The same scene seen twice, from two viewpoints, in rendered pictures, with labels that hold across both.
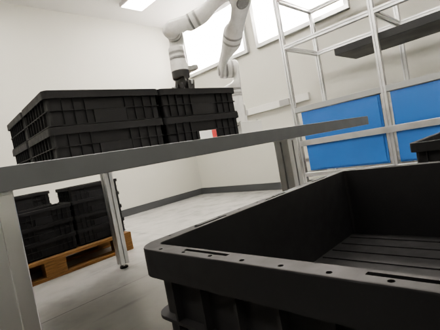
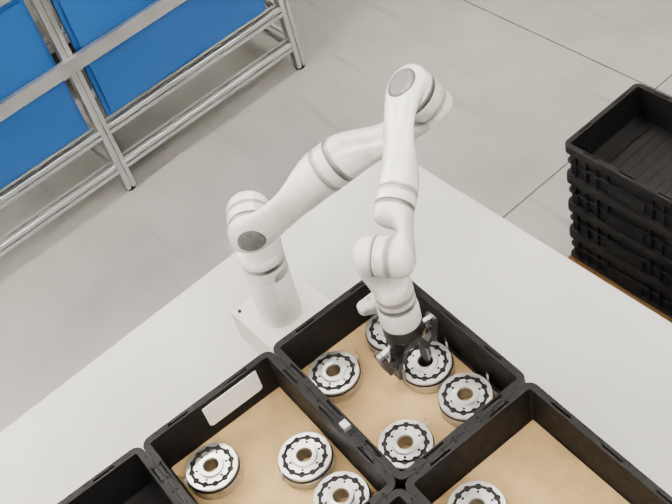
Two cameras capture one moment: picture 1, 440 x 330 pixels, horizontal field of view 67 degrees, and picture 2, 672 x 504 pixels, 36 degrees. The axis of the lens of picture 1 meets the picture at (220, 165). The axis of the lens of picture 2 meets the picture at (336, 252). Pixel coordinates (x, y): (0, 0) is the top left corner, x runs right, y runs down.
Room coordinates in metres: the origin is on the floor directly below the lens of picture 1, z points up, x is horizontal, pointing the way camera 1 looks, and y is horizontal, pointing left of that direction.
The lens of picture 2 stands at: (1.21, 1.21, 2.48)
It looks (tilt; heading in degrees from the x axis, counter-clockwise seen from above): 47 degrees down; 287
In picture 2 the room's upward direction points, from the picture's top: 17 degrees counter-clockwise
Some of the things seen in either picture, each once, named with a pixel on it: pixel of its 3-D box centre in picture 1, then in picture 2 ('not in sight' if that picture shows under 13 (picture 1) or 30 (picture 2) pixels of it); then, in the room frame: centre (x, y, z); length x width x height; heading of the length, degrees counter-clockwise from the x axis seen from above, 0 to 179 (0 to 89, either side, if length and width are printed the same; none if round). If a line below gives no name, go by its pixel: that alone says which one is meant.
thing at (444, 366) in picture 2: not in sight; (425, 362); (1.45, 0.08, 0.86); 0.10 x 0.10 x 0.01
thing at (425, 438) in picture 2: not in sight; (405, 443); (1.48, 0.25, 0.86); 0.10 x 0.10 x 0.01
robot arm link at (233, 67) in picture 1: (230, 76); (254, 233); (1.77, -0.14, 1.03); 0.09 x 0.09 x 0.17; 11
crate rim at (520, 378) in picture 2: (180, 99); (394, 365); (1.49, 0.12, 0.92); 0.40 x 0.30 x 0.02; 131
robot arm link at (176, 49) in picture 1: (175, 42); (383, 272); (1.48, 0.09, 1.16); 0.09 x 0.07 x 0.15; 168
